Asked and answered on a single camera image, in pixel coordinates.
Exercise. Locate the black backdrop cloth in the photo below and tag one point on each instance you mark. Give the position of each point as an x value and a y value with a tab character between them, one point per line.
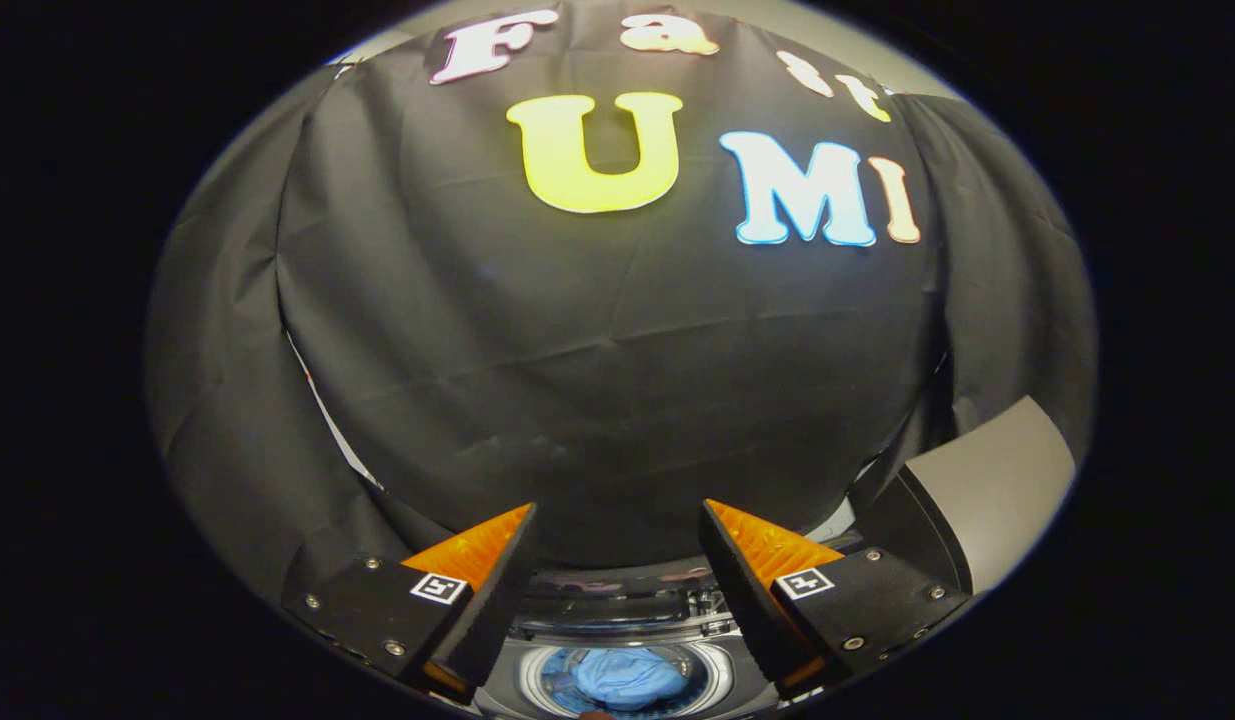
577	380

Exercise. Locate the beige cabinet with black top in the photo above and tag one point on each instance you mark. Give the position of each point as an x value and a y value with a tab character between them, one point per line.
987	490

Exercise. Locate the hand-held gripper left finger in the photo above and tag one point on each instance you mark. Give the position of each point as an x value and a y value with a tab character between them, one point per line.
492	610

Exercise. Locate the light blue shirt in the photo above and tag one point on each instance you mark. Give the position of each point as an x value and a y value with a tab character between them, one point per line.
627	678

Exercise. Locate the grey washing machine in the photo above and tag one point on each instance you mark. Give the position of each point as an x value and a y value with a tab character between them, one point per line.
617	630

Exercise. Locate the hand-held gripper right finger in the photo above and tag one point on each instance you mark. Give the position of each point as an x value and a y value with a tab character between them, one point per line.
747	610

